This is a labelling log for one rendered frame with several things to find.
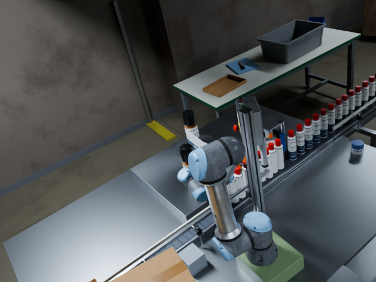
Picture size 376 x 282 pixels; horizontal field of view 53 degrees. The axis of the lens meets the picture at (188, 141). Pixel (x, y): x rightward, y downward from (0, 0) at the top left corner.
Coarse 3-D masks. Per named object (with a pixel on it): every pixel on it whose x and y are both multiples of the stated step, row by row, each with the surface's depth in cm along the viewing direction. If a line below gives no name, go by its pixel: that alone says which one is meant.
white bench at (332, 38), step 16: (336, 32) 408; (352, 32) 398; (256, 48) 417; (320, 48) 382; (336, 48) 379; (352, 48) 399; (224, 64) 398; (272, 64) 373; (288, 64) 366; (304, 64) 363; (352, 64) 410; (192, 80) 381; (208, 80) 373; (256, 80) 352; (272, 80) 348; (320, 80) 459; (352, 80) 421; (192, 96) 353; (208, 96) 344; (224, 96) 338; (240, 96) 334
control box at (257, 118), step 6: (252, 96) 186; (246, 102) 182; (252, 102) 181; (240, 108) 179; (252, 108) 176; (258, 108) 175; (258, 114) 173; (258, 120) 175; (258, 126) 177; (240, 132) 191; (258, 132) 179; (258, 138) 180; (258, 144) 182
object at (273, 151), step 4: (268, 144) 216; (272, 144) 215; (272, 148) 216; (272, 152) 217; (272, 156) 218; (272, 160) 220; (276, 160) 221; (272, 164) 221; (276, 164) 222; (272, 168) 223; (276, 168) 224; (276, 172) 225
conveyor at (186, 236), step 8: (328, 136) 245; (320, 144) 240; (288, 160) 233; (296, 160) 232; (264, 184) 219; (248, 192) 216; (240, 200) 212; (208, 216) 207; (200, 224) 203; (208, 224) 202; (192, 232) 200; (176, 240) 198; (184, 240) 196; (168, 248) 194; (176, 248) 193; (152, 256) 192
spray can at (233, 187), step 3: (234, 177) 204; (234, 180) 203; (231, 183) 203; (234, 183) 203; (228, 186) 206; (231, 186) 204; (234, 186) 205; (231, 189) 205; (234, 189) 205; (237, 189) 208; (231, 192) 207; (234, 192) 207; (231, 195) 208; (237, 195) 209; (234, 198) 209; (237, 198) 210; (231, 201) 212; (234, 201) 210; (237, 201) 211
